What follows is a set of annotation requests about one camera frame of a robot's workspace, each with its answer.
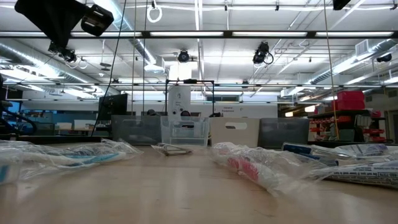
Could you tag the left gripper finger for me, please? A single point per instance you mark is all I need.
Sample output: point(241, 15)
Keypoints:
point(68, 14)
point(37, 12)

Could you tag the smoky translucent plastic bin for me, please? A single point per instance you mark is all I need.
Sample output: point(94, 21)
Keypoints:
point(136, 130)

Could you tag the blue white bagged toothbrush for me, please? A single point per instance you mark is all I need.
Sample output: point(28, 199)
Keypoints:
point(93, 158)

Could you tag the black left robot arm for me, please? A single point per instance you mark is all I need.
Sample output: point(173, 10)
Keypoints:
point(3, 90)

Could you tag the clear plastic bin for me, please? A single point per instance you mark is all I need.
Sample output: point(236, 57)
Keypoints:
point(185, 133)

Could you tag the black shelf rack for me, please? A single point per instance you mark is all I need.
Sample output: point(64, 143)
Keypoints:
point(329, 114)

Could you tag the white pillar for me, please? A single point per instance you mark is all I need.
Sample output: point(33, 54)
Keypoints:
point(179, 99)

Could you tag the overhead LED light bar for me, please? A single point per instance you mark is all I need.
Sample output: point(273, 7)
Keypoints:
point(227, 34)

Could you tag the dark grey plastic bin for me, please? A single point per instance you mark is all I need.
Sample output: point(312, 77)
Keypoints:
point(283, 133)

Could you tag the pink bagged toothbrush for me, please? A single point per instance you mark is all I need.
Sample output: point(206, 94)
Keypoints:
point(248, 168)

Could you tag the red storage bins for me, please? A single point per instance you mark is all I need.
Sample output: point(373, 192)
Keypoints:
point(349, 99)

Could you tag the silver ventilation duct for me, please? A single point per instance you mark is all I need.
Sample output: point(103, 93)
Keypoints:
point(136, 43)
point(382, 46)
point(18, 53)

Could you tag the person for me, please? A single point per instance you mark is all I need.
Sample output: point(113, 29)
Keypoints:
point(151, 112)
point(185, 113)

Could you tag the white plastic bin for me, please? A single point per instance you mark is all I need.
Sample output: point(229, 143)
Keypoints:
point(217, 137)

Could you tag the dark blue disposable razor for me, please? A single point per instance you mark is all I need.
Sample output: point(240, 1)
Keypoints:
point(297, 149)
point(81, 151)

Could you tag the black frame stand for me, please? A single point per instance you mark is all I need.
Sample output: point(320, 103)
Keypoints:
point(189, 81)

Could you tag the black monitor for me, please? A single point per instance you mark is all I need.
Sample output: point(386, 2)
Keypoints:
point(113, 105)

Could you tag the printed white flat package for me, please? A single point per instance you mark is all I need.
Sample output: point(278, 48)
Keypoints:
point(370, 174)

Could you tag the black ceiling camera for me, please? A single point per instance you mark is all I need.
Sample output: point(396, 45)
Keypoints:
point(384, 58)
point(66, 56)
point(260, 56)
point(183, 56)

